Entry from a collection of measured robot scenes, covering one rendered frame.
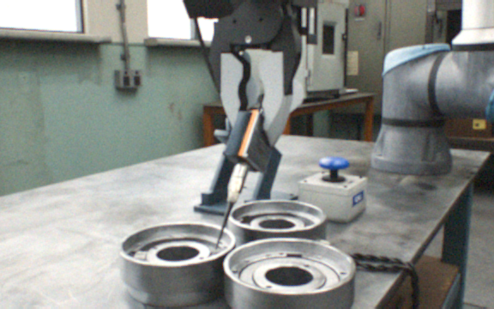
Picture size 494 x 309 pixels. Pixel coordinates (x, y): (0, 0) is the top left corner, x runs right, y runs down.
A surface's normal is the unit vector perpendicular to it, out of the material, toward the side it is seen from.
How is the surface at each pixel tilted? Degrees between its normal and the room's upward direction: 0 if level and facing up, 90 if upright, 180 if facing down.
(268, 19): 90
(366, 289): 0
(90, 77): 90
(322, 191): 90
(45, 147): 90
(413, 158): 72
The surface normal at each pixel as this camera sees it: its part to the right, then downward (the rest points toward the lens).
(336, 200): -0.55, 0.15
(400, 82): -0.78, 0.12
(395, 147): -0.65, -0.16
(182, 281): 0.19, 0.18
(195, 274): 0.40, 0.16
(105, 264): -0.01, -0.98
